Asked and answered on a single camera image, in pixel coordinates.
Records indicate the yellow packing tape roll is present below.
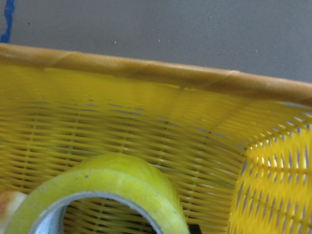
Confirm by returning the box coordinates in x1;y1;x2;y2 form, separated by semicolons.
6;153;189;234

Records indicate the yellow plastic woven basket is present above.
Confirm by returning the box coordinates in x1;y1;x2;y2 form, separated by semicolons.
0;43;312;234

